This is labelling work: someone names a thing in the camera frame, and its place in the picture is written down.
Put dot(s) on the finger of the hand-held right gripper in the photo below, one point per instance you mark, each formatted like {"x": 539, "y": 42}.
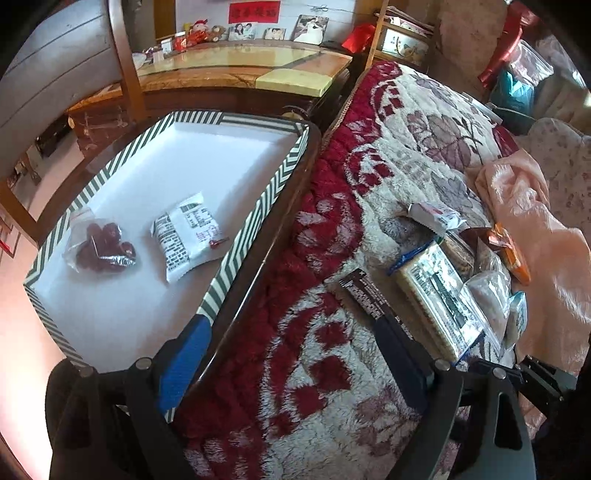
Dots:
{"x": 547, "y": 376}

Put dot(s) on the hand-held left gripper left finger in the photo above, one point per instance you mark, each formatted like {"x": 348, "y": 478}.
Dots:
{"x": 183, "y": 369}

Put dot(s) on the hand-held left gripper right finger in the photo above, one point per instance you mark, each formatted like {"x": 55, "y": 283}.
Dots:
{"x": 406, "y": 369}

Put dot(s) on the blue-edged cracker packet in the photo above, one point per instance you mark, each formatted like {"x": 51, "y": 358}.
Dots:
{"x": 434, "y": 290}

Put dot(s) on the black snack box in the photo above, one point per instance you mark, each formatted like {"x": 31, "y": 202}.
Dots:
{"x": 362, "y": 290}

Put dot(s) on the clear bag of brown snacks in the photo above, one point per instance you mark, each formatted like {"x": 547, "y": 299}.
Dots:
{"x": 489, "y": 290}

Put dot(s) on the white strawberry snack packet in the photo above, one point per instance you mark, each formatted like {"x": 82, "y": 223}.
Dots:
{"x": 434, "y": 215}

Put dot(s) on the green striped white cardboard box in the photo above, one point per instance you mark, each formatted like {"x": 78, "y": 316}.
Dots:
{"x": 152, "y": 175}

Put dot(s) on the light blue snack packet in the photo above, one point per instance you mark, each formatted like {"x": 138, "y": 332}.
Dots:
{"x": 516, "y": 318}

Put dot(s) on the orange snack packet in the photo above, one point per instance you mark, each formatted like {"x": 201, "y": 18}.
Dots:
{"x": 510, "y": 253}

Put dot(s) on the small red candy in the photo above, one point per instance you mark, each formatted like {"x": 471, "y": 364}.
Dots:
{"x": 218, "y": 242}

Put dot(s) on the peach cloth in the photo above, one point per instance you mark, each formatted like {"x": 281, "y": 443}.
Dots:
{"x": 545, "y": 240}

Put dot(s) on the red and white floral blanket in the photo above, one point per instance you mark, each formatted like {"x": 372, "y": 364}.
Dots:
{"x": 323, "y": 258}

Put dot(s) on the brown snack packet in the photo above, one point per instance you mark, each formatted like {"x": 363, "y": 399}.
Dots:
{"x": 478, "y": 237}

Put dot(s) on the clear bag of red dates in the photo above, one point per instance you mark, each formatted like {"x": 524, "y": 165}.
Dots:
{"x": 99, "y": 244}

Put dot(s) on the floral cushion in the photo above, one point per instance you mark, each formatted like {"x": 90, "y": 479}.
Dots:
{"x": 563, "y": 157}

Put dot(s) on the reddish wrapped carton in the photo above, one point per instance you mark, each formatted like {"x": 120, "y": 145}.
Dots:
{"x": 99, "y": 131}

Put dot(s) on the black bag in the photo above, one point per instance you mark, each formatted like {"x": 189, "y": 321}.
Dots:
{"x": 510, "y": 121}

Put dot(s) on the gold table clock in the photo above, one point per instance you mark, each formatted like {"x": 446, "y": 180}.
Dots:
{"x": 295, "y": 114}

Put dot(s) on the teal plastic bag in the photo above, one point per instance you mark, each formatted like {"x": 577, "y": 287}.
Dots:
{"x": 510, "y": 92}

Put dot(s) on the folded pale quilts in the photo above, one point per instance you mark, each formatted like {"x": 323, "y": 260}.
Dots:
{"x": 563, "y": 83}

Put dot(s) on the marble-top cabinet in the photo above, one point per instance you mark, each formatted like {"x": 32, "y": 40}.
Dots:
{"x": 221, "y": 69}

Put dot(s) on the clear plastic bag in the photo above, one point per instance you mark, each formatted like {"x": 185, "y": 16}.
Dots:
{"x": 533, "y": 64}

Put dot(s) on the wooden chair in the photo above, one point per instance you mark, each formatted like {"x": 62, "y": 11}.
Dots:
{"x": 124, "y": 60}

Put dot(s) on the red can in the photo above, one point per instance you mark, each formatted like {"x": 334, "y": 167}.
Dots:
{"x": 180, "y": 44}

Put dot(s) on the wooden shelf with painted drawer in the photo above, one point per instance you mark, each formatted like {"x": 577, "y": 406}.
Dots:
{"x": 404, "y": 44}

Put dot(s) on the red plastic bag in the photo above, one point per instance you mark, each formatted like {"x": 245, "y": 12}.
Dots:
{"x": 501, "y": 50}

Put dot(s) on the red gift bag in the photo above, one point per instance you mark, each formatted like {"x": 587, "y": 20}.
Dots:
{"x": 359, "y": 39}

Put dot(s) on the red plush doll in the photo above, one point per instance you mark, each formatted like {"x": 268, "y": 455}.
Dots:
{"x": 198, "y": 32}

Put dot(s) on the brown teddy bear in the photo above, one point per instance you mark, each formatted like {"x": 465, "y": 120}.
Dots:
{"x": 218, "y": 33}

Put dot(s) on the framed couple photo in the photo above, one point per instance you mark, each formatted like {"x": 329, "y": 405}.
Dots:
{"x": 242, "y": 32}

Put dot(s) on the small framed photo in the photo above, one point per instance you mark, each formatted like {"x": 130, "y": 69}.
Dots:
{"x": 274, "y": 33}

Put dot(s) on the large wedding photo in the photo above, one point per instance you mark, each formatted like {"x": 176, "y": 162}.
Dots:
{"x": 310, "y": 29}

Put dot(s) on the red wall sign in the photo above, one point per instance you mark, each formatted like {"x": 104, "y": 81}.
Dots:
{"x": 254, "y": 11}

